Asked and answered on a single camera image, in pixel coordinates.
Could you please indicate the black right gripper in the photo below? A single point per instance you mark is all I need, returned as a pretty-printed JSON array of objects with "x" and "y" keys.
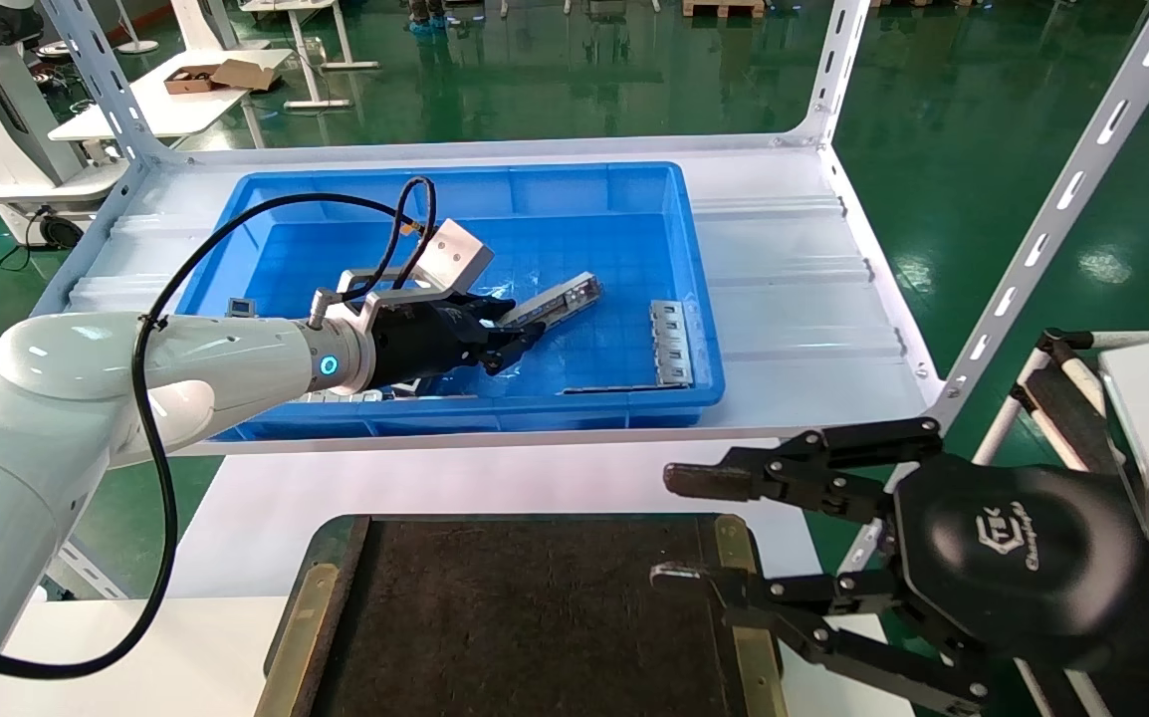
[{"x": 1013, "y": 558}]

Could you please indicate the white desk frame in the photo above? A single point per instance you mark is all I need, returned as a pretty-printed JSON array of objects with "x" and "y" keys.
[{"x": 321, "y": 60}]

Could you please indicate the dark grey ladder part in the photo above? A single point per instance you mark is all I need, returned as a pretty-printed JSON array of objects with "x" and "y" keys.
[{"x": 240, "y": 308}]

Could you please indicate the flat slotted metal bracket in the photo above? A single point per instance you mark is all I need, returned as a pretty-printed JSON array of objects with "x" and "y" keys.
[
  {"x": 671, "y": 344},
  {"x": 345, "y": 396}
]

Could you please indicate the blue plastic bin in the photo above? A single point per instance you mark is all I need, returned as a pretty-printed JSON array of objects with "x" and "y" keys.
[{"x": 584, "y": 239}]

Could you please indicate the black container tray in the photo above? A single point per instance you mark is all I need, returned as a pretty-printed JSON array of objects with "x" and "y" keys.
[{"x": 535, "y": 617}]

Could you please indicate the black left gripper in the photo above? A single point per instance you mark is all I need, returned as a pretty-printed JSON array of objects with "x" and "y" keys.
[{"x": 425, "y": 344}]

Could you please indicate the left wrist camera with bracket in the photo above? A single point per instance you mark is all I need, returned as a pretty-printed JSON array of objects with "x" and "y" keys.
[{"x": 455, "y": 254}]

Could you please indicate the open cardboard box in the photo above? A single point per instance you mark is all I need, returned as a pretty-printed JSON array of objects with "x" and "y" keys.
[{"x": 206, "y": 77}]

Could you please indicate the perforated grey metal bar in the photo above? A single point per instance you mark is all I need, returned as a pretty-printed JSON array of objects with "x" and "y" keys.
[{"x": 565, "y": 296}]

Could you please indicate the white metal shelf rack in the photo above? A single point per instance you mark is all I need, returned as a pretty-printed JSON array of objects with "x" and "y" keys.
[{"x": 794, "y": 299}]

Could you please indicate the wooden pallet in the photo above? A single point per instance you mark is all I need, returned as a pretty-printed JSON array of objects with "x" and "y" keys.
[{"x": 724, "y": 8}]

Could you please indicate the white work table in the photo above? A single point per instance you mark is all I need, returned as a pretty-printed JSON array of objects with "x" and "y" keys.
[{"x": 166, "y": 110}]

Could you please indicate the white tube cart black shelves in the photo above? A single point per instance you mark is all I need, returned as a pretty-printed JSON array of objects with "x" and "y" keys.
[{"x": 1062, "y": 398}]

